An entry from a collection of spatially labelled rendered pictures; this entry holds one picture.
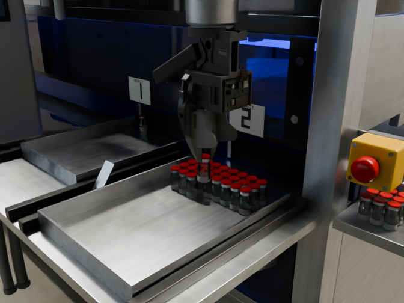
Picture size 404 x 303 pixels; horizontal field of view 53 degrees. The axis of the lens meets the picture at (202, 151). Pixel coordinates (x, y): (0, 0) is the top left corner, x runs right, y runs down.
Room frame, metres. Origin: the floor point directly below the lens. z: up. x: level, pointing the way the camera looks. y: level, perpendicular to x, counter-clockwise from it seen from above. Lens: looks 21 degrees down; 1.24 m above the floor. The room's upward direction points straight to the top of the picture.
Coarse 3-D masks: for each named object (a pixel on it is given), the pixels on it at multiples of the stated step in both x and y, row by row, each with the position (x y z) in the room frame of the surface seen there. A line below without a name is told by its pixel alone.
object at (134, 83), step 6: (132, 78) 1.01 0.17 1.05; (132, 84) 1.01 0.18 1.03; (138, 84) 1.00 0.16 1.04; (144, 84) 0.98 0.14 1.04; (132, 90) 1.01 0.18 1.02; (138, 90) 1.00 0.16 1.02; (144, 90) 0.98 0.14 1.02; (132, 96) 1.02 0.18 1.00; (138, 96) 1.00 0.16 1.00; (144, 96) 0.98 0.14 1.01; (144, 102) 0.98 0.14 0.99; (150, 102) 0.97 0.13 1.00
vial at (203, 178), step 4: (204, 160) 0.61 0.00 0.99; (208, 160) 0.62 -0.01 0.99; (200, 164) 0.62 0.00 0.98; (204, 164) 0.61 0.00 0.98; (208, 164) 0.62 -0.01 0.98; (200, 168) 0.61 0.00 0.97; (204, 168) 0.61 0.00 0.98; (208, 168) 0.62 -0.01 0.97; (200, 172) 0.61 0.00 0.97; (204, 172) 0.61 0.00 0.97; (208, 172) 0.62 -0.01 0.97; (200, 176) 0.61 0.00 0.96; (204, 176) 0.61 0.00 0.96; (208, 176) 0.62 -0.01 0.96; (200, 180) 0.61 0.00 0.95; (204, 180) 0.61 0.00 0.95; (208, 180) 0.62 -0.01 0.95
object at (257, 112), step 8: (232, 112) 0.78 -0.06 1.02; (240, 112) 0.76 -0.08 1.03; (256, 112) 0.74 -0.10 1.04; (264, 112) 0.73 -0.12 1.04; (232, 120) 0.78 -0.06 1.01; (240, 120) 0.76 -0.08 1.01; (248, 120) 0.75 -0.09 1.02; (256, 120) 0.74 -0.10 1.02; (240, 128) 0.76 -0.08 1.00; (256, 128) 0.74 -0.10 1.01
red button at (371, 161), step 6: (366, 156) 0.57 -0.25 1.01; (354, 162) 0.57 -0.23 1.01; (360, 162) 0.56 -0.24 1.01; (366, 162) 0.55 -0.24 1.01; (372, 162) 0.55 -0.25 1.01; (354, 168) 0.56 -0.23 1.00; (360, 168) 0.56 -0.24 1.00; (366, 168) 0.55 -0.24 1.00; (372, 168) 0.55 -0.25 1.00; (378, 168) 0.55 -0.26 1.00; (354, 174) 0.56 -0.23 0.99; (360, 174) 0.56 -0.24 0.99; (366, 174) 0.55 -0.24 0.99; (372, 174) 0.55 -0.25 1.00; (378, 174) 0.55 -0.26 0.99; (360, 180) 0.56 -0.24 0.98; (366, 180) 0.55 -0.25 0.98; (372, 180) 0.55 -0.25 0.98
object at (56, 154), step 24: (120, 120) 1.10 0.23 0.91; (24, 144) 0.89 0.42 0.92; (48, 144) 0.95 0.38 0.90; (72, 144) 0.98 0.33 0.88; (96, 144) 0.98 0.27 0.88; (120, 144) 0.98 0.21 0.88; (144, 144) 0.98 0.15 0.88; (168, 144) 0.89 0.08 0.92; (48, 168) 0.81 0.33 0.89; (72, 168) 0.83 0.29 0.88; (96, 168) 0.75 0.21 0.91
